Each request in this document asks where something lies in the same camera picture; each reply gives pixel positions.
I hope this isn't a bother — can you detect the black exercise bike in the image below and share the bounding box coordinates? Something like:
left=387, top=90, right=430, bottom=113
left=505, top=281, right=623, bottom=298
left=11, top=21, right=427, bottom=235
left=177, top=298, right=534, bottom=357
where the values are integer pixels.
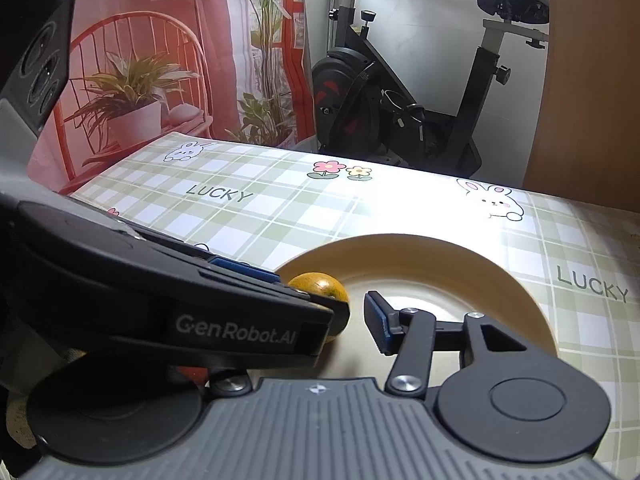
left=302, top=0, right=551, bottom=171

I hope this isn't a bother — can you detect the green checked rabbit tablecloth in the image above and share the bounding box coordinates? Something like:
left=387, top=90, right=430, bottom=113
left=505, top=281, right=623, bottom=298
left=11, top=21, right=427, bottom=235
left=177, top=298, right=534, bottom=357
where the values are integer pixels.
left=70, top=131, right=640, bottom=480

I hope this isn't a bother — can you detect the greenish orange mandarin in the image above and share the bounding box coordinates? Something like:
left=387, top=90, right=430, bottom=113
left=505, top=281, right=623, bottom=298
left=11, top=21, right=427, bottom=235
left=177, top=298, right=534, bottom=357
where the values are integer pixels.
left=289, top=271, right=351, bottom=345

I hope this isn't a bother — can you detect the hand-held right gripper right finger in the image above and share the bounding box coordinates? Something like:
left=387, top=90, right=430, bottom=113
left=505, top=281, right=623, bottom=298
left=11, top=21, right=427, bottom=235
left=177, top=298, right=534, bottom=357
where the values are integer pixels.
left=363, top=290, right=531, bottom=398

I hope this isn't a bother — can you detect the beige round plate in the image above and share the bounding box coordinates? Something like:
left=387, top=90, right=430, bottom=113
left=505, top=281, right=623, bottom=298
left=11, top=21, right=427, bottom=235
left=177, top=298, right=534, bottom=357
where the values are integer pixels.
left=274, top=233, right=558, bottom=380

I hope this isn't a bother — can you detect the wooden cabinet panel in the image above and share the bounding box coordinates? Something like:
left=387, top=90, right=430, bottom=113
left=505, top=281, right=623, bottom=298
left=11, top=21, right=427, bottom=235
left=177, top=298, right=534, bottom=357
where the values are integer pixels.
left=522, top=0, right=640, bottom=211

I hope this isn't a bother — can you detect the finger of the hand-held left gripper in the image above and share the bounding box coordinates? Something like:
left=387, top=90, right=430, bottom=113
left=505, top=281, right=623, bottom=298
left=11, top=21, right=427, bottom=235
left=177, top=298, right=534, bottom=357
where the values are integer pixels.
left=288, top=286, right=351, bottom=356
left=129, top=229, right=292, bottom=289

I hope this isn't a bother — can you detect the printed chair and plant backdrop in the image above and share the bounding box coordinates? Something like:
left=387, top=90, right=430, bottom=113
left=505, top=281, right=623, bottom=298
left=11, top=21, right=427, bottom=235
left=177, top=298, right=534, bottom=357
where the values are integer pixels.
left=27, top=0, right=321, bottom=196

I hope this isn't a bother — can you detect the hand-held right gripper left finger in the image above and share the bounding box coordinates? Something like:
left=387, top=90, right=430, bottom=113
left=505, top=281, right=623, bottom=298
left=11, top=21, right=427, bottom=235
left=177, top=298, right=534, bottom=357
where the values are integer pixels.
left=205, top=366, right=256, bottom=395

